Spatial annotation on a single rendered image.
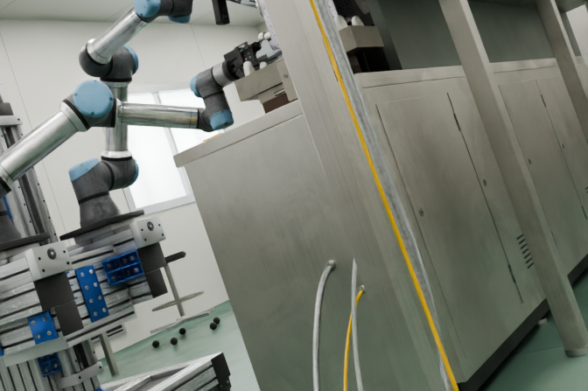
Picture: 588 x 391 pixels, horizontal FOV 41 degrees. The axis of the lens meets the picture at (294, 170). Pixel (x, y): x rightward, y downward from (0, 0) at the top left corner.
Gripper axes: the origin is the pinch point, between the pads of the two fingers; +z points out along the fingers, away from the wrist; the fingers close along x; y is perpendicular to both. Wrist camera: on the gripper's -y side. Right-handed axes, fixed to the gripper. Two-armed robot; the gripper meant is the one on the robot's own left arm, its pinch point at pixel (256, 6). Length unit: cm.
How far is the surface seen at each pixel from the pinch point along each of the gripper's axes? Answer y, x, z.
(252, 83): -16.6, -25.3, 22.0
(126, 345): -317, 217, -193
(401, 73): -3, -6, 56
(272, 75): -12.4, -25.3, 27.7
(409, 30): 6.7, 10.3, 47.3
